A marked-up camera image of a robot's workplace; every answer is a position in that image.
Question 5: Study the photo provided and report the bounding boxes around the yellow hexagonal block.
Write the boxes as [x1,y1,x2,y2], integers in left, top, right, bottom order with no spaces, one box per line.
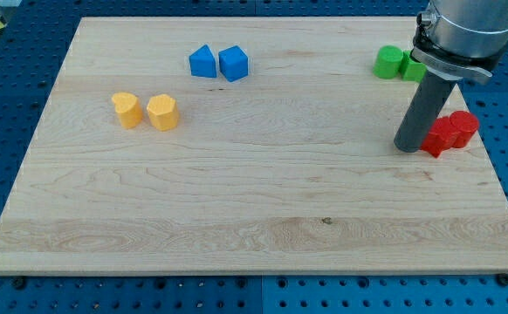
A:
[147,94,180,132]

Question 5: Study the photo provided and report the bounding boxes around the grey cylindrical pointer rod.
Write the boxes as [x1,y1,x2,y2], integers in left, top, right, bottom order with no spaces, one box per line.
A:
[394,71,456,153]

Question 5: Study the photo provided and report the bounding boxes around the blue cube block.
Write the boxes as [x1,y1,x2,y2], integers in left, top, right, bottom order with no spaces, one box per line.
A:
[218,45,249,82]

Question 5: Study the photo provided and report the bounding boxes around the light wooden board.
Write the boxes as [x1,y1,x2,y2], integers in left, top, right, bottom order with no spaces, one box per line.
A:
[0,17,508,276]

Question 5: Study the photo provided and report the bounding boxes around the blue triangular prism block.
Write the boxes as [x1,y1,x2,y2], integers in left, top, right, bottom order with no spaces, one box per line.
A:
[189,44,217,78]

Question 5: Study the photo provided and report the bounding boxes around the green cube block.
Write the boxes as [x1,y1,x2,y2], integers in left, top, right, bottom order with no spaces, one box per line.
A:
[399,51,427,83]

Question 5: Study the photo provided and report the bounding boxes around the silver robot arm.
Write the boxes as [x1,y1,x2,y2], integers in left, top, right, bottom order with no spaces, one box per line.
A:
[411,0,508,85]

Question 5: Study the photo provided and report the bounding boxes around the red cylinder block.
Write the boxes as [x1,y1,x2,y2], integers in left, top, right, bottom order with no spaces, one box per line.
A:
[449,111,480,148]

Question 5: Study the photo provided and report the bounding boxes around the green cylinder block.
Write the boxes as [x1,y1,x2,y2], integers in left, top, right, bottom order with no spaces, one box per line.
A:
[373,45,403,79]

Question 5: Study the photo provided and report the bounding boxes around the yellow heart block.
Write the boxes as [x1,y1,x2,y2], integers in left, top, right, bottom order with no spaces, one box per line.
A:
[111,92,143,129]

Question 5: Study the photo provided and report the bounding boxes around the red cube block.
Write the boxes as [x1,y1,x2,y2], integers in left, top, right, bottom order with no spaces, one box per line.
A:
[420,117,460,158]

